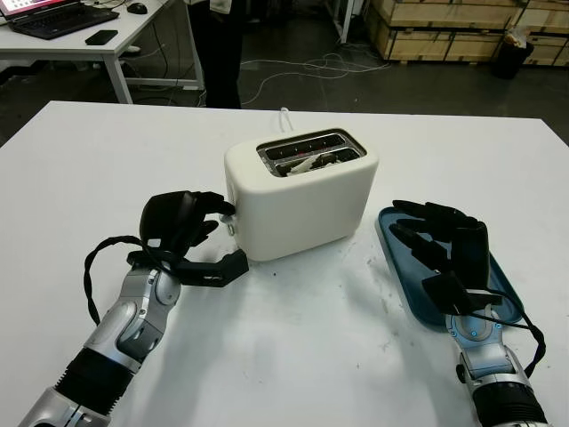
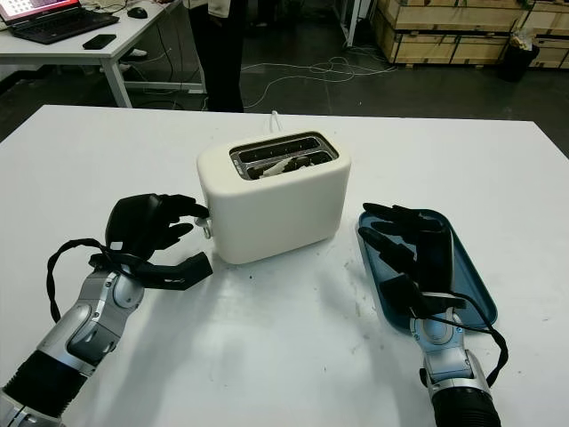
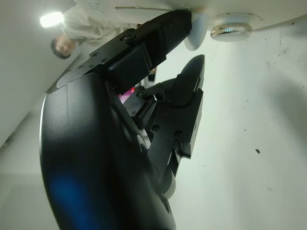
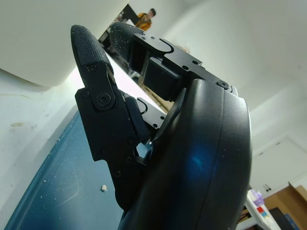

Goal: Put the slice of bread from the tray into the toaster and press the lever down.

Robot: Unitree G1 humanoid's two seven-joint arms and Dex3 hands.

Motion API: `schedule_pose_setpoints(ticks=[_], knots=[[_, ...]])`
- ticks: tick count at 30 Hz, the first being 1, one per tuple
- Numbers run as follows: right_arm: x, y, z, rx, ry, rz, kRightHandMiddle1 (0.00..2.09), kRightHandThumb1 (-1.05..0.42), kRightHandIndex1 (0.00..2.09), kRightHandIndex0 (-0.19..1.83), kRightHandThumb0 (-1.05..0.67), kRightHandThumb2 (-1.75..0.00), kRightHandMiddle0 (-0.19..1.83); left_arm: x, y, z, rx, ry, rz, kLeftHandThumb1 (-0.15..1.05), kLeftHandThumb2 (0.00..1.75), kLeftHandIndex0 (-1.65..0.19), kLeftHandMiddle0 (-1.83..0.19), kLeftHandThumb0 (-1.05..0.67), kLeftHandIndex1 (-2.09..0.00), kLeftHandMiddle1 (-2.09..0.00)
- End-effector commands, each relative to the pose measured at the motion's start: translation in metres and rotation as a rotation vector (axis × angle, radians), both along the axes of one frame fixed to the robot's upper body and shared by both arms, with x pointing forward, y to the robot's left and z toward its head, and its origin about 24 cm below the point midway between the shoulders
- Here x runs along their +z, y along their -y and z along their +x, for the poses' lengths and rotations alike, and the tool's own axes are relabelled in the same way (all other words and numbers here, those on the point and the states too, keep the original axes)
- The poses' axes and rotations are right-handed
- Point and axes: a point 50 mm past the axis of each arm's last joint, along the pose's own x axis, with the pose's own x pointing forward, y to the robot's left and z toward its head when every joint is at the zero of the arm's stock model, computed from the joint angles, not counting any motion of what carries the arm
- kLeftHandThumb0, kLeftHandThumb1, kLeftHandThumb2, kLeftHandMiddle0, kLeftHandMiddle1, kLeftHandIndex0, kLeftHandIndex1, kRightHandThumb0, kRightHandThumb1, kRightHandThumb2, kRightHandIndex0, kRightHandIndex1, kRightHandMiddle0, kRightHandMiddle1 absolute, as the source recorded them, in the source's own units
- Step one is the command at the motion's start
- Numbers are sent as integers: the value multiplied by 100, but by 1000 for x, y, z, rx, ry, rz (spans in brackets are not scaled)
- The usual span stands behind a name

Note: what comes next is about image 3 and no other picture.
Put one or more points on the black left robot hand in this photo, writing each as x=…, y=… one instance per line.
x=96, y=148

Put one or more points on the silver toaster knob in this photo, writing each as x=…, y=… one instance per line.
x=230, y=31

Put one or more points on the white two-slot toaster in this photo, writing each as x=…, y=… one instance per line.
x=239, y=6

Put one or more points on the person in white jacket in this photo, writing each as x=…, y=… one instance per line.
x=91, y=26

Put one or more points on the ceiling light panel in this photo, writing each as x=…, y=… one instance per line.
x=51, y=19

